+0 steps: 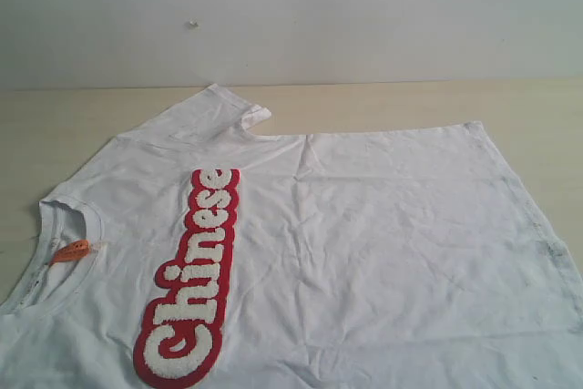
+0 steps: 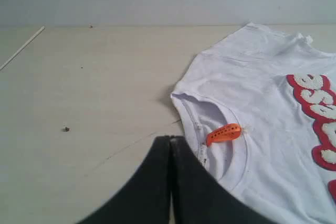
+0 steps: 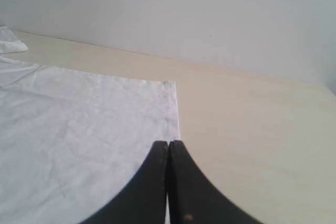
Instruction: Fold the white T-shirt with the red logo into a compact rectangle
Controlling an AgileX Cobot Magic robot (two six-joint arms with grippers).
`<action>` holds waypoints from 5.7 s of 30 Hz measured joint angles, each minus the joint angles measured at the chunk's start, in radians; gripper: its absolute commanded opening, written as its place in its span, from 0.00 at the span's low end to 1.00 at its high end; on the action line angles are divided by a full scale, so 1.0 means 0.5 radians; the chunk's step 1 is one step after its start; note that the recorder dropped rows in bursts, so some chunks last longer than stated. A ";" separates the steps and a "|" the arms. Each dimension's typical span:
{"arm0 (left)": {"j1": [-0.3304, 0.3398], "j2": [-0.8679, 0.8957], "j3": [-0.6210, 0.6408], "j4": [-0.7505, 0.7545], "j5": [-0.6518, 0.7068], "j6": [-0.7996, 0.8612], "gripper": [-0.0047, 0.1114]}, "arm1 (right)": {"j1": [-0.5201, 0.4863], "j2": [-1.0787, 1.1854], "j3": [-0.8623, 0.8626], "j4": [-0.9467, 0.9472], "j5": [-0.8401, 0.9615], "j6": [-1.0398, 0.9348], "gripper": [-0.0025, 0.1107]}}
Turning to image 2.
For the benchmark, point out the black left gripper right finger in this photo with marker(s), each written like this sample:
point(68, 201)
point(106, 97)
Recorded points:
point(197, 197)

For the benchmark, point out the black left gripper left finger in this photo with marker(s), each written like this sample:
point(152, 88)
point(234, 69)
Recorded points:
point(146, 196)

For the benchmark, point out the white t-shirt red print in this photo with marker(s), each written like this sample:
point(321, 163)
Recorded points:
point(281, 91)

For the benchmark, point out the small dark debris piece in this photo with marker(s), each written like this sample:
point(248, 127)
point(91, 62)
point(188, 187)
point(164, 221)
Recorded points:
point(66, 129)

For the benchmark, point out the thin white rod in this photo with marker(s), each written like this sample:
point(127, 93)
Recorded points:
point(14, 40)

